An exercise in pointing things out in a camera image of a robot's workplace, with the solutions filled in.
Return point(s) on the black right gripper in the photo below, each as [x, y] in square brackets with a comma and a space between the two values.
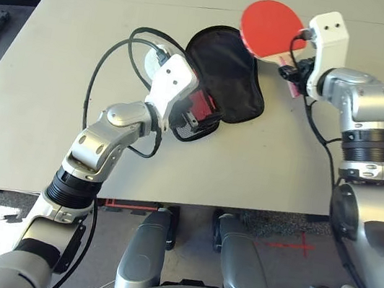
[300, 71]

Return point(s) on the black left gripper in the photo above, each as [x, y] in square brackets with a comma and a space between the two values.
[182, 113]

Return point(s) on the black and red paddle case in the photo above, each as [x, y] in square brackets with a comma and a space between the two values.
[231, 81]

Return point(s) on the red ping-pong paddle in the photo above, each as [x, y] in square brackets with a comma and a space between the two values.
[268, 28]

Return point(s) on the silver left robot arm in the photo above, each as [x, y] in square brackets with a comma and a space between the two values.
[105, 137]

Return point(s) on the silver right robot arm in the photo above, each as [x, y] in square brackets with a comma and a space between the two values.
[366, 102]

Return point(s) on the grey robot right leg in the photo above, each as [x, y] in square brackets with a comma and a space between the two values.
[242, 261]

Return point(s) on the grey robot leg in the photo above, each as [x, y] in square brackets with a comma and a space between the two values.
[142, 253]
[242, 261]

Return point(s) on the grey robot left leg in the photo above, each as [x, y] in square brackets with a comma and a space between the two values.
[142, 253]

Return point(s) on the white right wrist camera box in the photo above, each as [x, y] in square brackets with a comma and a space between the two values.
[328, 45]

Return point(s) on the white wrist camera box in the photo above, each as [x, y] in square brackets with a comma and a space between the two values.
[173, 79]
[328, 45]

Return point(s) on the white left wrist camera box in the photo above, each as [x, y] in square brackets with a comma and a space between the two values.
[173, 79]

